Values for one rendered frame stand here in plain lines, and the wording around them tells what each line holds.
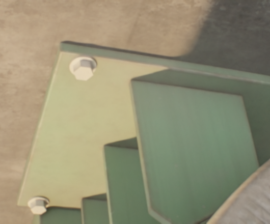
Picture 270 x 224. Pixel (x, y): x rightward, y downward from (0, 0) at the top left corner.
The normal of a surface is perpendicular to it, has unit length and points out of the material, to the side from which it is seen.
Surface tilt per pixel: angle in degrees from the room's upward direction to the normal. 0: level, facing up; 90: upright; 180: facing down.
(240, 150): 90
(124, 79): 0
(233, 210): 89
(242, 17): 0
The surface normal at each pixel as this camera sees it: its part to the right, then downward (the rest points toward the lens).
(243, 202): 0.29, -0.68
